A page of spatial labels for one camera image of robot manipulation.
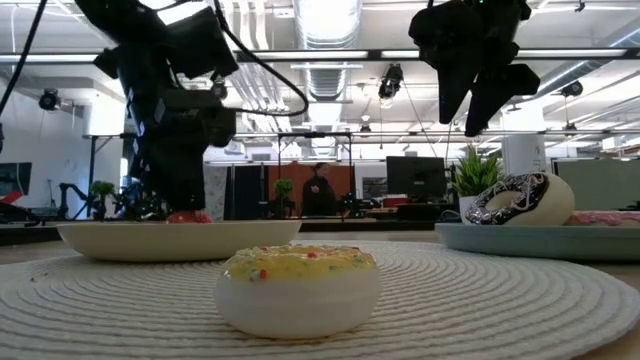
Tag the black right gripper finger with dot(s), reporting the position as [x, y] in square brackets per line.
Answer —
[455, 90]
[495, 100]

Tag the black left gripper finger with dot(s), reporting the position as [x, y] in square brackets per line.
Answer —
[192, 175]
[162, 180]

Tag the red glazed donut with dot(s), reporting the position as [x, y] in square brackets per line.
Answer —
[190, 217]

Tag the chocolate glazed donut white drizzle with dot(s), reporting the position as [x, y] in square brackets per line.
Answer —
[550, 205]

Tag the pink glazed donut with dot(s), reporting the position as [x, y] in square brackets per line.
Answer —
[605, 218]

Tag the yellow sprinkled donut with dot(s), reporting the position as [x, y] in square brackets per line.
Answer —
[297, 300]

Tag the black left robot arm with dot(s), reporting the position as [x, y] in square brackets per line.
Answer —
[115, 20]

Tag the black background robot arm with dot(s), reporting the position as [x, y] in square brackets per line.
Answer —
[67, 192]

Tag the black ceiling spotlight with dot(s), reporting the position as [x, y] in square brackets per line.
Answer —
[48, 100]
[571, 89]
[220, 92]

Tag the small potted green plant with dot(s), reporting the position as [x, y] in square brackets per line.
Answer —
[284, 190]
[102, 192]

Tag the white pillar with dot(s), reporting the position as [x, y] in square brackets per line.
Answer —
[525, 155]

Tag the cream shallow plate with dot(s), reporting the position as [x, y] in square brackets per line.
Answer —
[175, 242]

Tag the green plant in white pot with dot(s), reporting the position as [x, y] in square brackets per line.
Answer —
[475, 172]

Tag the black overhead light bar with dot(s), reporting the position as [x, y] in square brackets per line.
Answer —
[374, 54]

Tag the black computer monitor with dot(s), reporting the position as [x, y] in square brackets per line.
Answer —
[415, 176]

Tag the person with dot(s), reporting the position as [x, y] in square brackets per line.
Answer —
[318, 197]

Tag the grey-green partition board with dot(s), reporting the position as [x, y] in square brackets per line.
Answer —
[605, 185]

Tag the pale blue plate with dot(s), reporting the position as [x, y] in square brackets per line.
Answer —
[540, 242]

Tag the white round woven placemat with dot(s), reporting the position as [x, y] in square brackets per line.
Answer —
[475, 310]

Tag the black hanging camera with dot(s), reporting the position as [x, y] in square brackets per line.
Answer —
[390, 82]

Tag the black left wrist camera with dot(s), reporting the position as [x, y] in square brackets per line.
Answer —
[200, 42]

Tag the black metal stand frame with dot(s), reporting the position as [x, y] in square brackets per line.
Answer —
[315, 135]

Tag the silver ceiling duct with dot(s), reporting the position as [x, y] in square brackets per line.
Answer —
[327, 30]

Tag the dark wall screen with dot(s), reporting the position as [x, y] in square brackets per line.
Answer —
[15, 177]

